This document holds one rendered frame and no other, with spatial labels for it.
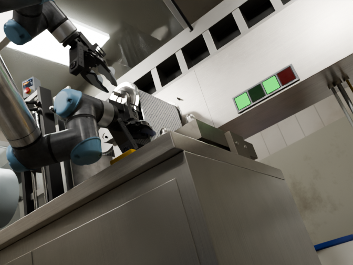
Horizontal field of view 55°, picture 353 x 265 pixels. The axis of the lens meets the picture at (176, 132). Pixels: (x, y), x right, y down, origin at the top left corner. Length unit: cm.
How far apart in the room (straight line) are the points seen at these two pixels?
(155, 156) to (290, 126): 291
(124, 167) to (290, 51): 81
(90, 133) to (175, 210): 31
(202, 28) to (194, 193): 102
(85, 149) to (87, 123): 7
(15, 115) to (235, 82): 84
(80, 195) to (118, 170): 13
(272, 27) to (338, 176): 214
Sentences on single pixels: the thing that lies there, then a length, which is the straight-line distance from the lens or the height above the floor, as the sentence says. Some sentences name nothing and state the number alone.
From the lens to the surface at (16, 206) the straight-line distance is 198.
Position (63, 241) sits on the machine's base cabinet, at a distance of 91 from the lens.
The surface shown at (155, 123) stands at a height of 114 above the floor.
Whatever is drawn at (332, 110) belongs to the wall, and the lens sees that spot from 341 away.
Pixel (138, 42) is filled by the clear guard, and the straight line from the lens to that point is 171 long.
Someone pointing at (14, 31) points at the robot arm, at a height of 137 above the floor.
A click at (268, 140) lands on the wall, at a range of 362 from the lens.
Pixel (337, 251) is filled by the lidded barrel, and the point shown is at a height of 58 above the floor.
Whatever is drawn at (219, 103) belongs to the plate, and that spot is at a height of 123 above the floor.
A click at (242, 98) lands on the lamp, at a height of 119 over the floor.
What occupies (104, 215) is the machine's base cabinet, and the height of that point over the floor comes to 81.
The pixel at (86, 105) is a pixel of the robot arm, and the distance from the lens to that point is 90.
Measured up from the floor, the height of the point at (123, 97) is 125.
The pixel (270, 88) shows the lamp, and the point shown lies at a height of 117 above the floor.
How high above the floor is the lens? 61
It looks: 25 degrees up
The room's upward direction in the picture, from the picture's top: 17 degrees counter-clockwise
